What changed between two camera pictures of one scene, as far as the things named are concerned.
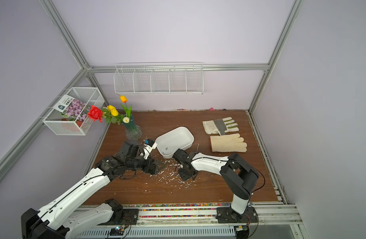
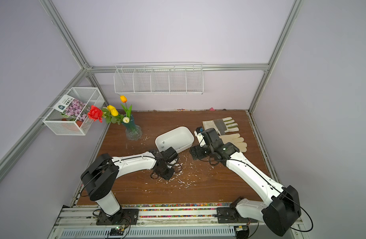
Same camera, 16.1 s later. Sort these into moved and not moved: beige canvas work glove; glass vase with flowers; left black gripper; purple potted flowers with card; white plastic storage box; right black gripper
Moved: left black gripper; right black gripper
Not moved: purple potted flowers with card; white plastic storage box; beige canvas work glove; glass vase with flowers
